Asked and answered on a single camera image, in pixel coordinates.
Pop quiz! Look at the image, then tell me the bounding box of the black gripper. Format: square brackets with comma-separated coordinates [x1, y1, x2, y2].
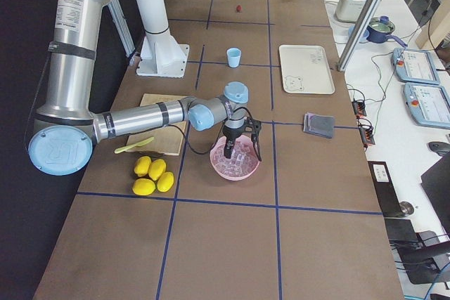
[222, 119, 245, 159]

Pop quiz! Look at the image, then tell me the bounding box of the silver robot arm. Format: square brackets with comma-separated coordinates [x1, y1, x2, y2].
[27, 0, 261, 176]

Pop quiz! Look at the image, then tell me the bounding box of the pink bowl of ice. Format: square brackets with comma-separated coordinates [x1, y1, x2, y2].
[210, 135, 259, 181]

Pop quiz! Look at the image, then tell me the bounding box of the light blue plastic cup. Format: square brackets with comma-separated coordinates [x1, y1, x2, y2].
[226, 47, 242, 68]

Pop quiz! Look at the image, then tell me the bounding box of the wooden cutting board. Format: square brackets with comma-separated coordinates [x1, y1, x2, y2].
[127, 93, 184, 156]

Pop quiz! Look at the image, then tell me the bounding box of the whole yellow lemon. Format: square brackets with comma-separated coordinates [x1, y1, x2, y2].
[134, 156, 152, 177]
[148, 159, 167, 181]
[156, 171, 174, 193]
[132, 178, 156, 196]

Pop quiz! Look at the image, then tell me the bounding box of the yellow green plastic knife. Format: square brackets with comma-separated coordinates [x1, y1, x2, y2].
[114, 137, 154, 154]

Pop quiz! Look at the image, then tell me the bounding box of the folded grey cloth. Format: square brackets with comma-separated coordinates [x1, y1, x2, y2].
[303, 112, 335, 138]

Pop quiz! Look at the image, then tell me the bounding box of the cream bear serving tray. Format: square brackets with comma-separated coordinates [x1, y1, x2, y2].
[278, 44, 335, 95]

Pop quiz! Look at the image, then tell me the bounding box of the blue bowl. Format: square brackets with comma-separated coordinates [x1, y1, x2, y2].
[347, 26, 371, 44]

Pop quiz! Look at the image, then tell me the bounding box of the blue pot with lid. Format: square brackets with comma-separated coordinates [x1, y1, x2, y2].
[367, 15, 407, 48]

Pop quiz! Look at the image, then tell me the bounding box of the white toaster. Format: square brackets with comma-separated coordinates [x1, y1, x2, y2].
[335, 0, 367, 22]

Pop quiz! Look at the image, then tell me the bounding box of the blue teach pendant far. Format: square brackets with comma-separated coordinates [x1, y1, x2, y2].
[392, 48, 440, 85]

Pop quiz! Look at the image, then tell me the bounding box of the blue teach pendant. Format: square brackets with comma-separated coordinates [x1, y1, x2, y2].
[392, 48, 440, 85]
[404, 82, 449, 129]

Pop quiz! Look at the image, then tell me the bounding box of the blue teach pendant near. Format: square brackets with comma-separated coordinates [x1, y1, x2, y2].
[404, 82, 449, 129]

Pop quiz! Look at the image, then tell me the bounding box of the black computer mouse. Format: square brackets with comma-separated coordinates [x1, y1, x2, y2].
[427, 141, 450, 157]

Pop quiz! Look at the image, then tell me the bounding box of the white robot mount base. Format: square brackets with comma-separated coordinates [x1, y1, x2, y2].
[136, 0, 190, 78]

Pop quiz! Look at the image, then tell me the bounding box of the aluminium frame post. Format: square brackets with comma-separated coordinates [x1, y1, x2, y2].
[337, 0, 381, 72]

